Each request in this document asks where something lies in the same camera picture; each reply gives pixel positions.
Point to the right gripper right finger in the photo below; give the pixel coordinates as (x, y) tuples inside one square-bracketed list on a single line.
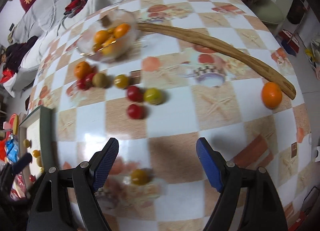
[(262, 210)]

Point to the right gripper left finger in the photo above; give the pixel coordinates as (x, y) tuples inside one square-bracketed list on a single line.
[(51, 209)]

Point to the snack packet pile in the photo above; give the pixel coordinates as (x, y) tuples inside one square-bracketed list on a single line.
[(9, 140)]

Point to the white shallow tray box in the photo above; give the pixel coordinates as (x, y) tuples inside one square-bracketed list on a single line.
[(35, 133)]

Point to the lone orange by stick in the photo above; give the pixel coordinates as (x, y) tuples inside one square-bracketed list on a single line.
[(271, 95)]

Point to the orange beside bowl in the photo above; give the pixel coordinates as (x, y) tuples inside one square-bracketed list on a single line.
[(82, 69)]

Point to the checkered fruit tablecloth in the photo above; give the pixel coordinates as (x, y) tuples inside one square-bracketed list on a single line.
[(207, 94)]

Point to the curved wooden stick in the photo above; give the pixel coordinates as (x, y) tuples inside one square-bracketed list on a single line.
[(224, 48)]

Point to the glass fruit bowl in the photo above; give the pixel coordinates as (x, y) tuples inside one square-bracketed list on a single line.
[(110, 37)]

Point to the grey white sofa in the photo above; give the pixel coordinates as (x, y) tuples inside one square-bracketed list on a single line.
[(45, 20)]

